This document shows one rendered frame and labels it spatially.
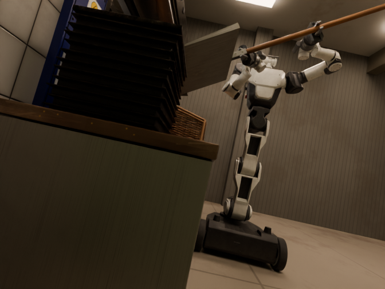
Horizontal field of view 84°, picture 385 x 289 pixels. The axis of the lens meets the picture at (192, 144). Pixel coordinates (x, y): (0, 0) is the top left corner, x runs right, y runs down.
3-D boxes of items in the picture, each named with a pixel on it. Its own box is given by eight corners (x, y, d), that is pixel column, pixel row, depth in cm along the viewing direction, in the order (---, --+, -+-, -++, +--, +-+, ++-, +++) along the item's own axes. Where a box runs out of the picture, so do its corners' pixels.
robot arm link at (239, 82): (240, 72, 142) (222, 94, 153) (251, 81, 144) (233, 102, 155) (240, 67, 150) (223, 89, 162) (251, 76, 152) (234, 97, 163)
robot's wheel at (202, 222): (196, 230, 159) (200, 211, 150) (203, 232, 159) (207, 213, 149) (192, 255, 142) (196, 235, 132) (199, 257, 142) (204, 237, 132)
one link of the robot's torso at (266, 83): (236, 112, 190) (243, 74, 193) (275, 118, 185) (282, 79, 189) (239, 101, 161) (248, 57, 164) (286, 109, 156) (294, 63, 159)
